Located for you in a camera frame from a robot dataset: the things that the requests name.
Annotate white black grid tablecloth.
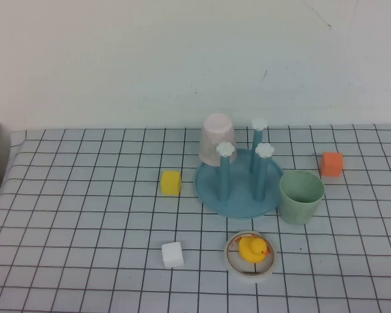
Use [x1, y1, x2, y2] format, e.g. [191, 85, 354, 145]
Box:
[0, 123, 391, 313]

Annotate green plastic cup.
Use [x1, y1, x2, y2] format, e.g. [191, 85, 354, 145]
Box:
[278, 171, 325, 225]

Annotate pink speckled cup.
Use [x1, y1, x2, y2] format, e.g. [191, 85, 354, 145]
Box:
[197, 113, 238, 167]

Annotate yellow foam cube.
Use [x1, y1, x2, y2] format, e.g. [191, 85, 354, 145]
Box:
[160, 170, 182, 196]

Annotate orange foam cube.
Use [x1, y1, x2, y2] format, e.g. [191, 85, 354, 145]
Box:
[319, 151, 344, 178]

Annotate blue cup stand white caps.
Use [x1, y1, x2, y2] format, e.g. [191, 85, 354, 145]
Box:
[194, 117, 285, 220]

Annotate white foam cube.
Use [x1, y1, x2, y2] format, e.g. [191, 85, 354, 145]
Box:
[161, 241, 185, 269]

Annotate yellow rubber duck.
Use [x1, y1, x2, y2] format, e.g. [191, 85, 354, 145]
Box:
[238, 237, 270, 263]

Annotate white tape roll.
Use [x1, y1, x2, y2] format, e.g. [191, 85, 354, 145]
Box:
[224, 230, 278, 284]

